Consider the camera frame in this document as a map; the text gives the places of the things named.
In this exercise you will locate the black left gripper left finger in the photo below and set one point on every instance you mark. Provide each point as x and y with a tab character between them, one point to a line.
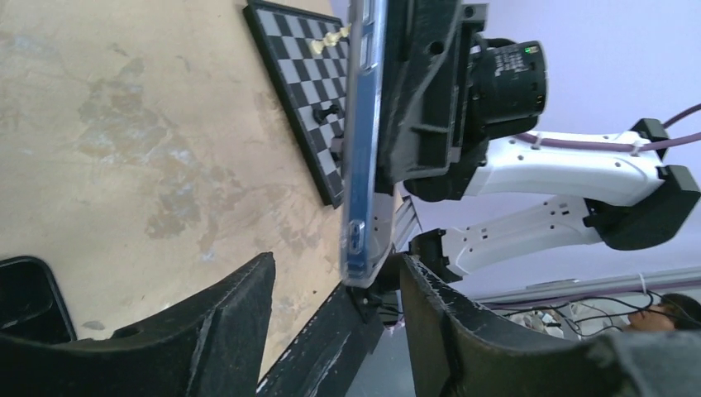
210	344

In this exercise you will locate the black phone on table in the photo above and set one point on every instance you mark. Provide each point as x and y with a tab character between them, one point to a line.
32	306

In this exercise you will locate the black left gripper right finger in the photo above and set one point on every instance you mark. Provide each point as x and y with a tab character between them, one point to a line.
460	348

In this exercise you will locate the white chess piece tall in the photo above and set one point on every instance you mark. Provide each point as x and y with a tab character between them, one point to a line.
329	40

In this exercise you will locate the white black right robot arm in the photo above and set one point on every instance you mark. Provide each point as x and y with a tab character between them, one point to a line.
612	188

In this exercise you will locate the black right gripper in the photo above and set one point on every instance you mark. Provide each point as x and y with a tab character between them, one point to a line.
430	133

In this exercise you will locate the black chess piece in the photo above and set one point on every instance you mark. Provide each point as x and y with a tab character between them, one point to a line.
319	115

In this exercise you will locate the black white chessboard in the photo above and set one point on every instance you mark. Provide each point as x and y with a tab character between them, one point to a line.
304	81

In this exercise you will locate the blue phone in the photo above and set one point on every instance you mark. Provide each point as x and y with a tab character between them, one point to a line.
367	221

